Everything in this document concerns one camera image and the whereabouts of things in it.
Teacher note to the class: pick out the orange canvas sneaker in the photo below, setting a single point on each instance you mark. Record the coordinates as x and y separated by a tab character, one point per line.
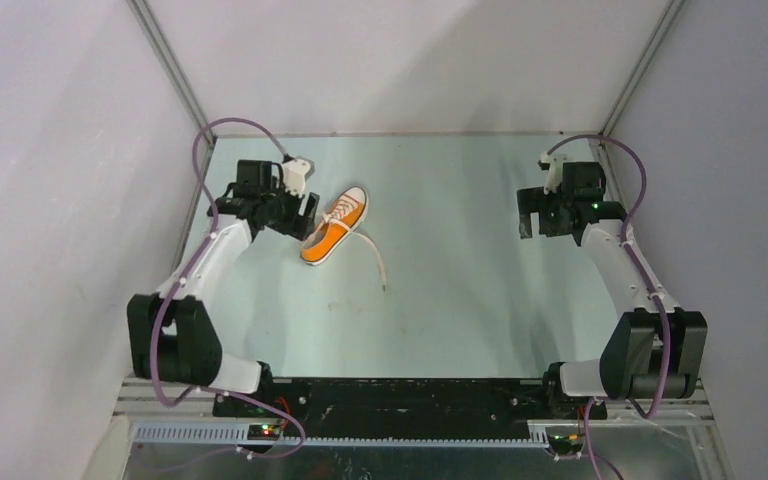
337	223

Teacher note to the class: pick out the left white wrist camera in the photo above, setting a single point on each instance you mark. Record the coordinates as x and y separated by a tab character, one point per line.
296	171

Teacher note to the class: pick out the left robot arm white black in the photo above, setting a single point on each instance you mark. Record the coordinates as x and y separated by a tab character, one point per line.
172	337

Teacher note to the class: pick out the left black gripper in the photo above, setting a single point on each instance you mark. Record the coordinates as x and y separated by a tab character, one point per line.
297	226

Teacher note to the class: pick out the controller board with leds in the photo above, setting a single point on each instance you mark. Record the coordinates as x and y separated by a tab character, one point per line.
264	432
565	446

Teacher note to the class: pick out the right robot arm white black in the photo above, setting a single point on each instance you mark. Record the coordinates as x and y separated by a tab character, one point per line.
656	347

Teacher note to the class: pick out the right controller board with leds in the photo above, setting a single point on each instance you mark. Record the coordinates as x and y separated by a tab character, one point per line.
565	446

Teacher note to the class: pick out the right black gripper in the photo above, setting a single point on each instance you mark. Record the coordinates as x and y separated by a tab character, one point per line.
533	200

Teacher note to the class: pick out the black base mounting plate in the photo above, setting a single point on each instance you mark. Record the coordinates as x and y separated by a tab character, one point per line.
410	409

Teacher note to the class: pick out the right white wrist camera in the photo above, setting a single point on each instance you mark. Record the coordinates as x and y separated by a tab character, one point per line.
552	165

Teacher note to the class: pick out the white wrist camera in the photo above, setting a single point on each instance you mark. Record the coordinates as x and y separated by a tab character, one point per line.
296	171
552	165

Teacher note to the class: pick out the left controller board with leds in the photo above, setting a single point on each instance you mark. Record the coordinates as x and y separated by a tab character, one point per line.
264	432

